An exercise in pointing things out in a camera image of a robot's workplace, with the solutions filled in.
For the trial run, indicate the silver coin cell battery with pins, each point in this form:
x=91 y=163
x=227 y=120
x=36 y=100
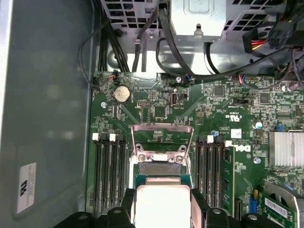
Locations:
x=122 y=93

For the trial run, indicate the silver CPU chip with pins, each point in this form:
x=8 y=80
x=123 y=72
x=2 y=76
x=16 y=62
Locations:
x=162 y=206

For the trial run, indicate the silver chipset heatsink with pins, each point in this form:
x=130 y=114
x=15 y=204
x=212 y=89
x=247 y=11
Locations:
x=285 y=149

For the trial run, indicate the internal USB port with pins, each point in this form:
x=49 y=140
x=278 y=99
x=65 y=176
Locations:
x=174 y=99

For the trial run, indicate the white certification sticker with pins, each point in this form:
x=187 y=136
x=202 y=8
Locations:
x=26 y=187

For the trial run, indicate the black graphics card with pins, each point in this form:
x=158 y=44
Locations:
x=278 y=209

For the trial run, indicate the black PC case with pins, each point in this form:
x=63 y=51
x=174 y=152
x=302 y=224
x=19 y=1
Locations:
x=47 y=95

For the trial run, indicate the metal socket cover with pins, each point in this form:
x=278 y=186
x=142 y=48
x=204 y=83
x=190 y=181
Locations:
x=161 y=128

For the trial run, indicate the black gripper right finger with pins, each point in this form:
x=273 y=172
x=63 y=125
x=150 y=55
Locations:
x=213 y=219

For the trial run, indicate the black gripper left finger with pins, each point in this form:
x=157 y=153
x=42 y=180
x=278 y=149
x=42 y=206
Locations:
x=118 y=218

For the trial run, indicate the metal disk bay cage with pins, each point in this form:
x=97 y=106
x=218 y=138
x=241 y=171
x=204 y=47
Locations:
x=197 y=19

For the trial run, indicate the green motherboard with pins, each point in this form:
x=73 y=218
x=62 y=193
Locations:
x=209 y=111

